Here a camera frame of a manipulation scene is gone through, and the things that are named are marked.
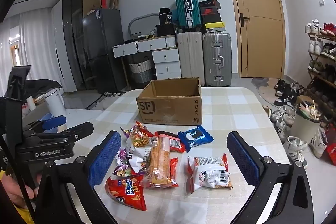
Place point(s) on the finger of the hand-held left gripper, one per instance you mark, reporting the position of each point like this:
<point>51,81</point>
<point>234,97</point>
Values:
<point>76,131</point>
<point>52,123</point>

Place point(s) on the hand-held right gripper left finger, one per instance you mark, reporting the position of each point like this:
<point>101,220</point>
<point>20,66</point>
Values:
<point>103,158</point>

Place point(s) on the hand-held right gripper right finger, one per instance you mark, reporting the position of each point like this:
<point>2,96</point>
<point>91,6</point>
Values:
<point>242,158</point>

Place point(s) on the purple snack bag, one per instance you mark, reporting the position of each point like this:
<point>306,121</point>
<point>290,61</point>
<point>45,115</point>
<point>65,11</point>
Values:
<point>122,169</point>

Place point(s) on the red white snack packet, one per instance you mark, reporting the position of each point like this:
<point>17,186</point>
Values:
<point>210,174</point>

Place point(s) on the orange noodle snack bag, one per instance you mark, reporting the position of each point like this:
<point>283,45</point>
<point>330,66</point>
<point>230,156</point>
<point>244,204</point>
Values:
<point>139,140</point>

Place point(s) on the clear red bread packet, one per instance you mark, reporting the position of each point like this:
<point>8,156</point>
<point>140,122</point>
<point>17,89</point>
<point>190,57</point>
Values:
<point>157,161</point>

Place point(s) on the person's left hand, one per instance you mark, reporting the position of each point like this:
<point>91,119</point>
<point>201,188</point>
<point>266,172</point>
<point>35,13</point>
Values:
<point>15,187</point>

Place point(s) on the blue bowl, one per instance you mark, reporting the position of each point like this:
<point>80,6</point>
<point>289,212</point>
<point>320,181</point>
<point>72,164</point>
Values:
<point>48,117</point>

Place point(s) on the white electric kettle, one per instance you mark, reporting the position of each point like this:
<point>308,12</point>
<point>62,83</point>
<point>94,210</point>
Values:
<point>55,103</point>

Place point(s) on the white cup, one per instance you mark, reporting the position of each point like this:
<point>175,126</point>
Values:
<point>31,103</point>

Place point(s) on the small purple yellow snack packet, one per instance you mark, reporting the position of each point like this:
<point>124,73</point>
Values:
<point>126,132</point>

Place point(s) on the dark cloth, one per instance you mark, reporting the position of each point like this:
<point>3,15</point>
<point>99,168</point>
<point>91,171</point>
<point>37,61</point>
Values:
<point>39,85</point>

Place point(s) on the red chip bag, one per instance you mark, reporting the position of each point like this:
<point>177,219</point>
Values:
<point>126,192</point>

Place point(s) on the checkered tablecloth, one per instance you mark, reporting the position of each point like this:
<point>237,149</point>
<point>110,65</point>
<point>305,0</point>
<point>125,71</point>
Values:
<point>236,113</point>

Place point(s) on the black white patterned rug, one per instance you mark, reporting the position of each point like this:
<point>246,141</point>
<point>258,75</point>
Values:
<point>110,95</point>

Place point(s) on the blue cookie packet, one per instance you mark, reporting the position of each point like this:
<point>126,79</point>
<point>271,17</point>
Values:
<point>195,137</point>

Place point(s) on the white trash bin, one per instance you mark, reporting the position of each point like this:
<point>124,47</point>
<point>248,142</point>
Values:
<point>304,127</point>

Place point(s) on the white wardrobe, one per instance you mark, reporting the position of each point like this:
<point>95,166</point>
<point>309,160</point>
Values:
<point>61,50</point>

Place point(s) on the scattered sneakers pile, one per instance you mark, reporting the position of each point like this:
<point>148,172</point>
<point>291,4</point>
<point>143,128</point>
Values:
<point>284,98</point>

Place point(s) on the grey irregular doormat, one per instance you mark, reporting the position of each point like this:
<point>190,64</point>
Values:
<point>260,81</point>

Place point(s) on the small brown cardboard box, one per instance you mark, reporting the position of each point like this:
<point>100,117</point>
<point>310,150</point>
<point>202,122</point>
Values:
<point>302,98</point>

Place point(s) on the white curtain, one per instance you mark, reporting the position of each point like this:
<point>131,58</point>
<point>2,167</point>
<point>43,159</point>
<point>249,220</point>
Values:
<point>34,37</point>

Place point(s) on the red plastic bag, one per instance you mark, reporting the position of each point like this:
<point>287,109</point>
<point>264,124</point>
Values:
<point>331,150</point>

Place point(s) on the woven laundry basket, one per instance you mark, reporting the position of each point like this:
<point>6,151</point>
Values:
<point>140,69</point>

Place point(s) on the grey refrigerator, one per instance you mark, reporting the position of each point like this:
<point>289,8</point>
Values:
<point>102,43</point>

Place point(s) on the silver suitcase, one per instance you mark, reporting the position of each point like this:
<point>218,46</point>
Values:
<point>216,56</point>

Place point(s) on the wooden shoe rack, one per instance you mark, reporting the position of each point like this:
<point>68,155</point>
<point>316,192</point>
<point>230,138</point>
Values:
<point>321,77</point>

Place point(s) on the white suitcase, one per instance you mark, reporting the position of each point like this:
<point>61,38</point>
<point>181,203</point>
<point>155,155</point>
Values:
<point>190,56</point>

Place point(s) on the tan wooden door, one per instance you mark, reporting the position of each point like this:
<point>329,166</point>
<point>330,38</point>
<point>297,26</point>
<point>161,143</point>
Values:
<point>257,43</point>

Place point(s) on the white drawer desk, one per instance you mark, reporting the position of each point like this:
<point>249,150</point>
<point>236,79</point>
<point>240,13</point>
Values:
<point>165,56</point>

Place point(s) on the tall glass door cabinet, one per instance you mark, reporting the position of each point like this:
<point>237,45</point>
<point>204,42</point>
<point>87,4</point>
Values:
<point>78,3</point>

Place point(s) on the white plastic basket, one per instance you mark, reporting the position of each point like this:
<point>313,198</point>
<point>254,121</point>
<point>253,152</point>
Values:
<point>153,33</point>

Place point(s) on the red carton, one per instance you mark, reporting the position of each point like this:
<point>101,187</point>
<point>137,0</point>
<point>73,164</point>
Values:
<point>105,1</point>

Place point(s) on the yellow black shoe box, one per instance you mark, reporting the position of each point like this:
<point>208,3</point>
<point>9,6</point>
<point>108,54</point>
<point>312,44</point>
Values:
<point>214,27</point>

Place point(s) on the black storage crate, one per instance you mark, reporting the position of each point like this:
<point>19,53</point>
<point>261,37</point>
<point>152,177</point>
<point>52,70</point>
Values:
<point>165,30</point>

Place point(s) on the brown flat cardboard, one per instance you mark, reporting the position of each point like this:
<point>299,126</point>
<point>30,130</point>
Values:
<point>114,0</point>

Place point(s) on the black paper bag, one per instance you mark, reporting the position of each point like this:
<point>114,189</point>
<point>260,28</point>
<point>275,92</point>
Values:
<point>166,16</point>

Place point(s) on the rack shoes group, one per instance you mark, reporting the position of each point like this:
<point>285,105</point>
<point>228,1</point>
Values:
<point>315,27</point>

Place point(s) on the red shoe box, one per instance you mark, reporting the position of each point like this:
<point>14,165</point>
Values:
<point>208,12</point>

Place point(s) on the teal suitcase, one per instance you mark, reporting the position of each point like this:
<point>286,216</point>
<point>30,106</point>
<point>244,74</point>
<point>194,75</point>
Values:
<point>187,7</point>

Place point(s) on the curved grey frame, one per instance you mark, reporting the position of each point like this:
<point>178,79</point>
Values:
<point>136,19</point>

